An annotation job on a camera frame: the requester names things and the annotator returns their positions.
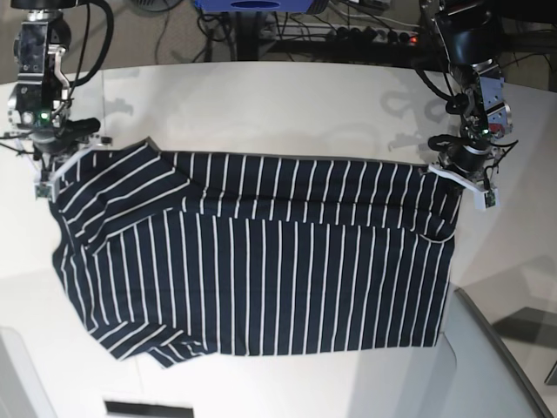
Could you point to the grey metal edge rail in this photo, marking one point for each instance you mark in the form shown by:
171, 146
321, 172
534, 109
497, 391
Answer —
513, 368

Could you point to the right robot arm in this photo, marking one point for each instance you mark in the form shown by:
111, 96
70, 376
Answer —
40, 103

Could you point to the blue plastic bin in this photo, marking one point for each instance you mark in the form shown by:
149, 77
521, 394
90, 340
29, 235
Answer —
292, 6

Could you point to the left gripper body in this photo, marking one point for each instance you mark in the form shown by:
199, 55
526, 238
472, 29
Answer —
464, 156

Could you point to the white power strip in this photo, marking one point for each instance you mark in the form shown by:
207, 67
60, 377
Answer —
323, 32

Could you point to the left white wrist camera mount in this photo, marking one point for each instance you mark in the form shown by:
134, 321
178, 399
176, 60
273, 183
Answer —
482, 184

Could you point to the navy white striped t-shirt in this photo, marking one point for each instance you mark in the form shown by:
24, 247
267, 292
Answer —
184, 254

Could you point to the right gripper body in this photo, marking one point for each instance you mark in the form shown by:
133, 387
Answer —
53, 140

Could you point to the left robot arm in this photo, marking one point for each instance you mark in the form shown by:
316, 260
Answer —
466, 34

